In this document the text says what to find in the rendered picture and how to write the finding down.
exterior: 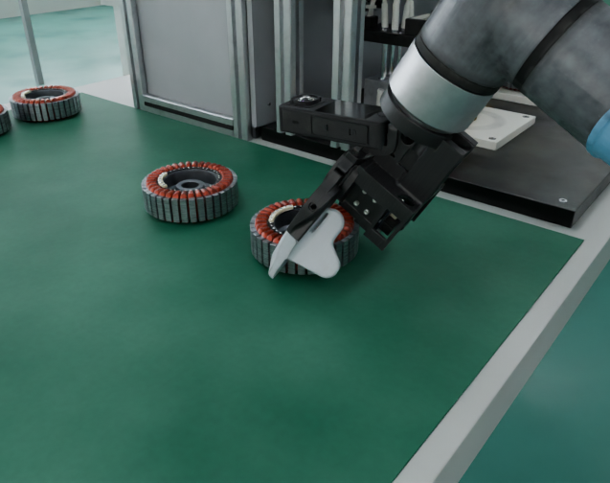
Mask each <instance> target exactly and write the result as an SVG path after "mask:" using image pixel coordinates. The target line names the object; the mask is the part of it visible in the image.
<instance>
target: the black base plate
mask: <svg viewBox="0 0 610 483"><path fill-rule="evenodd" d="M486 107H491V108H496V109H501V110H506V111H511V112H516V113H521V114H526V115H531V116H535V117H536V118H535V123H534V124H533V125H532V126H530V127H529V128H527V129H526V130H524V131H523V132H521V133H520V134H519V135H517V136H516V137H514V138H513V139H511V140H510V141H508V142H507V143H506V144H504V145H503V146H501V147H500V148H498V149H497V150H493V149H485V148H481V147H477V146H476V147H475V148H474V149H473V150H472V152H470V153H469V154H468V155H467V156H466V158H465V159H463V160H462V161H461V163H460V164H459V165H458V166H457V167H456V169H455V170H454V171H453V172H452V173H451V174H450V175H449V176H448V177H447V178H446V180H445V181H444V182H443V183H444V184H445V185H444V186H443V187H442V189H441V191H442V192H445V193H449V194H451V195H455V196H461V197H464V198H468V199H471V200H475V201H478V202H482V203H484V204H488V205H491V206H495V207H498V208H502V209H505V210H509V211H511V212H515V213H518V214H522V215H525V216H529V217H532V218H536V219H541V220H545V221H547V222H551V223H554V224H558V225H561V226H565V227H568V228H572V227H573V225H574V224H575V223H576V222H577V221H578V220H579V218H580V217H581V216H582V215H583V214H584V213H585V211H586V210H587V209H588V208H589V207H590V206H591V205H592V203H593V202H594V201H595V200H596V199H597V198H598V196H599V195H600V194H601V193H602V192H603V190H604V189H605V188H606V187H607V186H608V185H609V184H610V166H609V165H608V164H606V163H605V162H604V161H602V160H601V159H599V158H596V157H593V156H592V155H591V154H590V153H589V152H588V151H587V149H586V148H585V147H584V146H583V145H582V144H581V143H580V142H578V140H577V139H576V138H575V137H573V136H572V135H571V134H570V133H569V132H568V131H566V130H565V129H564V128H563V127H562V126H560V125H559V124H558V123H557V122H556V121H554V120H553V119H552V118H551V117H550V116H548V115H547V114H546V113H545V112H544V111H543V110H541V109H540V108H539V107H538V106H534V105H528V104H523V103H514V102H509V101H503V100H498V99H492V98H491V99H490V101H489V102H488V103H487V104H486ZM261 139H262V140H264V141H268V142H271V143H275V144H278V145H281V146H285V147H288V148H292V149H294V150H300V151H304V152H307V153H311V154H314V155H318V156H321V157H325V158H327V159H331V160H334V161H337V160H338V159H339V157H340V156H341V155H342V154H343V153H344V152H346V151H345V150H342V149H341V147H338V148H333V147H331V146H330V141H329V140H324V139H319V138H314V137H309V136H301V135H297V134H295V135H292V136H290V135H286V134H285V132H284V133H279V132H277V121H276V122H273V123H270V124H268V125H265V126H262V127H261Z"/></svg>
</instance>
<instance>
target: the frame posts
mask: <svg viewBox="0 0 610 483"><path fill-rule="evenodd" d="M365 7H366V0H333V40H332V84H331V98H332V99H333V100H340V101H347V102H353V103H360V104H361V88H362V68H363V48H364V27H365ZM274 32H275V72H276V112H277V132H279V133H284V131H280V115H279V105H280V104H284V103H286V102H288V101H291V98H293V97H294V96H297V95H300V94H304V0H274ZM330 146H331V147H333V148H338V147H341V150H345V151H347V150H349V149H350V145H349V144H344V143H339V142H334V141H330Z"/></svg>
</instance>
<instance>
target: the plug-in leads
mask: <svg viewBox="0 0 610 483"><path fill-rule="evenodd" d="M375 1H376V0H371V3H370V5H366V9H369V11H368V15H365V27H364V29H369V30H370V29H374V28H377V23H378V16H377V15H373V9H376V5H375ZM399 4H400V0H394V3H393V15H392V24H391V25H390V27H389V19H388V4H387V0H383V2H382V4H381V27H380V30H382V31H383V29H384V28H388V29H389V30H390V28H391V27H392V28H391V30H390V33H394V34H397V33H398V32H399V31H402V32H404V30H405V19H406V18H409V17H413V16H414V1H413V0H406V3H405V5H404V10H403V15H402V21H401V27H400V28H399V25H398V21H399ZM398 28H399V29H398Z"/></svg>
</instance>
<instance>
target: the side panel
mask: <svg viewBox="0 0 610 483"><path fill-rule="evenodd" d="M119 2H120V9H121V16H122V22H123V29H124V42H125V48H126V55H127V62H128V69H129V76H130V82H131V89H132V96H133V102H134V107H135V108H138V109H142V110H144V111H147V112H151V113H154V114H158V115H161V116H165V117H168V118H171V119H174V120H177V121H181V122H184V123H187V124H191V125H194V126H198V127H203V128H206V129H209V130H213V131H216V132H219V133H223V134H226V135H230V136H233V137H237V138H239V139H240V138H242V140H246V141H251V140H252V138H256V139H257V138H259V137H260V127H253V126H252V115H251V94H250V72H249V51H248V30H247V8H246V0H119Z"/></svg>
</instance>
